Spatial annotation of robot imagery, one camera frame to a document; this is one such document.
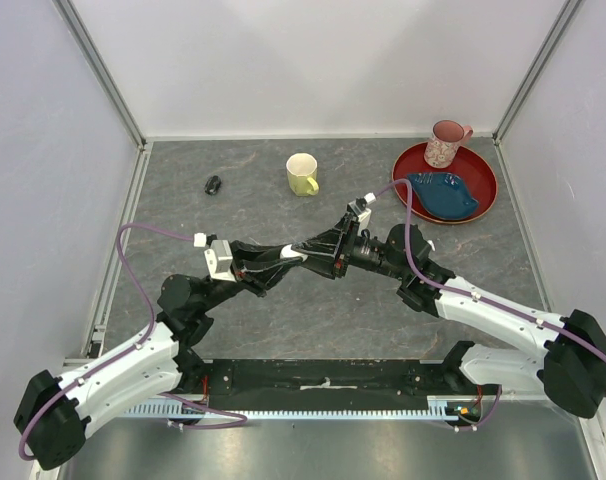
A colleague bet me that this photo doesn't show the left aluminium frame post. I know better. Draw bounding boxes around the left aluminium frame post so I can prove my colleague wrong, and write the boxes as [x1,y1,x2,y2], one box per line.
[53,0,147,149]

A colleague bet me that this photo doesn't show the red round tray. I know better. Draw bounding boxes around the red round tray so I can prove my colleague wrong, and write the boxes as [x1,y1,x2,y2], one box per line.
[392,141,498,224]

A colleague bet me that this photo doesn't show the yellow-green ceramic mug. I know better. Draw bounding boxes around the yellow-green ceramic mug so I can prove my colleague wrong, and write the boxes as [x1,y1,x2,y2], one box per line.
[286,153,319,196]

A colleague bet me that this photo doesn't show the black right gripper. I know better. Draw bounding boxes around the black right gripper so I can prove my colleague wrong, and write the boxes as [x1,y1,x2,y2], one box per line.
[292,212,407,281]

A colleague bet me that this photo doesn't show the white earbud charging case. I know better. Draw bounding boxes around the white earbud charging case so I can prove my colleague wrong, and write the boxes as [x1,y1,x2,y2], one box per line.
[280,244,308,261]

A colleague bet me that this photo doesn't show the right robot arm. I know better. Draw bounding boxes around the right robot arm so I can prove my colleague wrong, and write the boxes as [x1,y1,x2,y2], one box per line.
[280,214,606,418]

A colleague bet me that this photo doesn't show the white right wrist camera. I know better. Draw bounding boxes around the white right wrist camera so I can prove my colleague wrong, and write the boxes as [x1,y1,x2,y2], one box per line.
[348,192,376,229]

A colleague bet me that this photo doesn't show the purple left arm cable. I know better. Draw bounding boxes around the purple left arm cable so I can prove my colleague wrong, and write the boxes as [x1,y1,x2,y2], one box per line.
[17,223,249,460]

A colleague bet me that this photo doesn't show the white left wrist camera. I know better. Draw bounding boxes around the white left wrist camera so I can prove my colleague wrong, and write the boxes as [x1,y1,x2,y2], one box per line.
[193,232,236,282]

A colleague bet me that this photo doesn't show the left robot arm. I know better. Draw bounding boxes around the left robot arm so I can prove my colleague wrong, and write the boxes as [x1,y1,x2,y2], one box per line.
[14,233,308,470]

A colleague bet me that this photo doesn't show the pink patterned mug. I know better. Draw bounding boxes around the pink patterned mug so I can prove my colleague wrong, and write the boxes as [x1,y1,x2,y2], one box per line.
[424,120,474,169]

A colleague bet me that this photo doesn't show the black clip object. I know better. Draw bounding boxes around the black clip object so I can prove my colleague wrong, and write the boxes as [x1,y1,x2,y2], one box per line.
[204,175,222,196]

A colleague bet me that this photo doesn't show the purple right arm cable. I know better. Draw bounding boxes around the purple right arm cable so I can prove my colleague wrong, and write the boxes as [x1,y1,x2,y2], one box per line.
[365,180,606,434]

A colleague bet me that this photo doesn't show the right aluminium frame post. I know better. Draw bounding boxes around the right aluminium frame post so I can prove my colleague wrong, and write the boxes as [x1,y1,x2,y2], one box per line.
[492,0,584,145]

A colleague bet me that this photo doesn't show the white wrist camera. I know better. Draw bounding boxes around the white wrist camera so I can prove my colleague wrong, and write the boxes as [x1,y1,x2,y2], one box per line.
[348,192,376,229]
[193,232,236,282]

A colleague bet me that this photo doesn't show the light blue cable duct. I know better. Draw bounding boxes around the light blue cable duct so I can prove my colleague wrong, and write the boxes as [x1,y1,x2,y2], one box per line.
[119,397,480,422]

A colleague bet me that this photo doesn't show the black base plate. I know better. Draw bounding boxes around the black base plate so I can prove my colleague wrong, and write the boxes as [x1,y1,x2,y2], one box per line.
[174,359,498,411]

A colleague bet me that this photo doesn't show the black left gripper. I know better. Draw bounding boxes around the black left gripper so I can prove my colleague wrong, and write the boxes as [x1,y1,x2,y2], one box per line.
[198,239,303,313]

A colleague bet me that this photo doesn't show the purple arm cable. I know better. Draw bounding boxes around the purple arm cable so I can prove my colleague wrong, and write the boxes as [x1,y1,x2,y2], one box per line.
[365,180,606,434]
[17,223,249,460]

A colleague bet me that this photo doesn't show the aluminium frame post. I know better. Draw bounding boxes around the aluminium frame post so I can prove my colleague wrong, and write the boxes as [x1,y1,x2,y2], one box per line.
[492,0,584,145]
[53,0,147,149]

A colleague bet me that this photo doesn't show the blue leaf-shaped dish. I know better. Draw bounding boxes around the blue leaf-shaped dish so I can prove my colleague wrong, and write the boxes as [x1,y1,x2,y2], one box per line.
[407,172,479,220]

